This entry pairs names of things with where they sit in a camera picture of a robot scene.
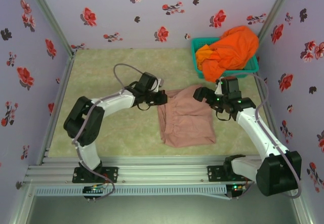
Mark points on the pink shorts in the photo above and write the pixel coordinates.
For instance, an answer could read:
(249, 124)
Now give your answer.
(187, 123)

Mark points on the deep orange shorts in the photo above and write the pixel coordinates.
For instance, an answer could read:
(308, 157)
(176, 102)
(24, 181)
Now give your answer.
(235, 49)

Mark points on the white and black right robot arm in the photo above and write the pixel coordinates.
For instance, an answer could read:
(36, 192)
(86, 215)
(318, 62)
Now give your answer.
(255, 130)

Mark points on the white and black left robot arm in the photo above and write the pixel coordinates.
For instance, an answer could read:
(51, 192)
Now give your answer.
(88, 155)

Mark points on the teal plastic basket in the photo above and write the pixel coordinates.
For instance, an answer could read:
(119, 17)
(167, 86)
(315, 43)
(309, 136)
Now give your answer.
(200, 42)

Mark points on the pale green fuzzy mat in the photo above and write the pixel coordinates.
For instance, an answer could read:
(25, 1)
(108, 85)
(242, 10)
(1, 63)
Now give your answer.
(101, 55)

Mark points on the black controller board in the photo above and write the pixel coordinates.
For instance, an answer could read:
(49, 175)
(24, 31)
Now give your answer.
(236, 188)
(93, 190)

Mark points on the grey metal panel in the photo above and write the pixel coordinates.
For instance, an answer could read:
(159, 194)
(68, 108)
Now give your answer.
(162, 210)

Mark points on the aluminium frame rail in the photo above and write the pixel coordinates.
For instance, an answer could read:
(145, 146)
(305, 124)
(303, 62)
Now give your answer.
(162, 168)

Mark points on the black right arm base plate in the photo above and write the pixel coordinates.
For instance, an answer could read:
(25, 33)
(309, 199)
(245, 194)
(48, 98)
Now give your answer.
(215, 173)

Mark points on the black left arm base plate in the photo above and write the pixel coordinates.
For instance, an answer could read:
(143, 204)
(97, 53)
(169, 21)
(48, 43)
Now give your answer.
(111, 174)

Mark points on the aluminium corner post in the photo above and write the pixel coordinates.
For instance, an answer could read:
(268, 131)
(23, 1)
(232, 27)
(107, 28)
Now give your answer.
(48, 14)
(276, 9)

